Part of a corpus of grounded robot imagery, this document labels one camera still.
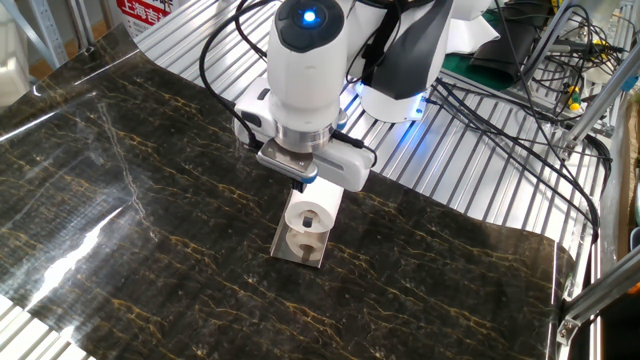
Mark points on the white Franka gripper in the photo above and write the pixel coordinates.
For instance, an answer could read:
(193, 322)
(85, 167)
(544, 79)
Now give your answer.
(350, 167)

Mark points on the red white sign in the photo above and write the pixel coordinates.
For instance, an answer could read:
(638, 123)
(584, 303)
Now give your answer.
(145, 12)

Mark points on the white paper sheet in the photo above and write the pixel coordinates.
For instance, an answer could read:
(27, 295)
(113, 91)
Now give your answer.
(470, 36)

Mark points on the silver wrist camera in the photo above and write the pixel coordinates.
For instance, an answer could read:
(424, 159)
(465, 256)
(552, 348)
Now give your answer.
(285, 160)

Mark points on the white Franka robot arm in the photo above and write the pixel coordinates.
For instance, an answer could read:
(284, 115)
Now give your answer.
(305, 75)

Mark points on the white paper roll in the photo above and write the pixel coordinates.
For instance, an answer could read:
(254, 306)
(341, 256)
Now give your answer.
(325, 198)

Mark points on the black bag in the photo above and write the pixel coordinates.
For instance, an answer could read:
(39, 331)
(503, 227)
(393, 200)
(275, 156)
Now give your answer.
(505, 45)

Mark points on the aluminium frame beam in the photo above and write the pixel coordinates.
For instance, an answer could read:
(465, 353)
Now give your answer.
(600, 105)
(600, 295)
(550, 40)

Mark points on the white box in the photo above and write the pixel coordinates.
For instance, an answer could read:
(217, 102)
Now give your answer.
(12, 60)

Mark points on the yellow green screwdriver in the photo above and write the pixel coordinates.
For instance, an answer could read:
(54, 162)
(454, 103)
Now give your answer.
(574, 97)

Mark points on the grey slotted metal rack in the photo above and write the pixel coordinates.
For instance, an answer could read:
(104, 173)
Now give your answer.
(50, 30)

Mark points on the black gold marble mat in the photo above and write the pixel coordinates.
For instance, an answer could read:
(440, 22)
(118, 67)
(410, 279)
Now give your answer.
(150, 225)

